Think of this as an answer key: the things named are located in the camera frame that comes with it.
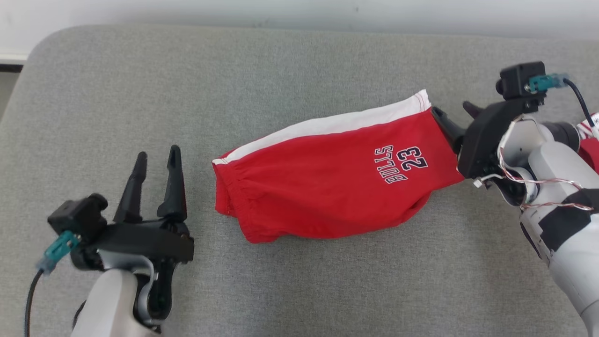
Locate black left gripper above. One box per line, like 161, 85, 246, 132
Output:
89, 146, 195, 328

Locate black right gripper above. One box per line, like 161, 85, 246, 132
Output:
431, 96, 546, 178

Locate red Bulls basketball shorts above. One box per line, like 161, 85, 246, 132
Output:
212, 89, 465, 244

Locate red mesh jersey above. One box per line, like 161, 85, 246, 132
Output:
577, 112, 599, 174

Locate black right camera cable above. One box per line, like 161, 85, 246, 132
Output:
526, 73, 597, 129

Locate black camera cable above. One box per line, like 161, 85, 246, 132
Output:
526, 73, 597, 129
24, 231, 81, 337

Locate thin twisted red-white wire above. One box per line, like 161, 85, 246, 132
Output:
474, 119, 595, 211

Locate black left camera cable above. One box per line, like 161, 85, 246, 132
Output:
24, 231, 81, 337

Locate white wall skirting board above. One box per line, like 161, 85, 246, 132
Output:
0, 53, 29, 73

